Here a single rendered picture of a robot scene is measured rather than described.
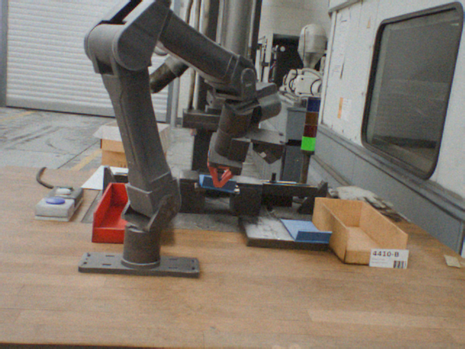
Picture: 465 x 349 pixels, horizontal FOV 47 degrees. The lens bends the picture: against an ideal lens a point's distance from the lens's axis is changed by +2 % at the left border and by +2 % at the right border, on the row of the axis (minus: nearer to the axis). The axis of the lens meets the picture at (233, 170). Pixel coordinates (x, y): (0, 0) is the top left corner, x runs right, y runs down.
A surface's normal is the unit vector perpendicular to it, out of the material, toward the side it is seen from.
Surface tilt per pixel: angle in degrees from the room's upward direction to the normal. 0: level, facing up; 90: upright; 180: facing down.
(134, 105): 96
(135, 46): 90
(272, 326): 0
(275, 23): 90
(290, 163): 90
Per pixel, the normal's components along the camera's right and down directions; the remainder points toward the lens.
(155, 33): 0.70, 0.21
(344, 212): 0.10, 0.20
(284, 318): 0.10, -0.98
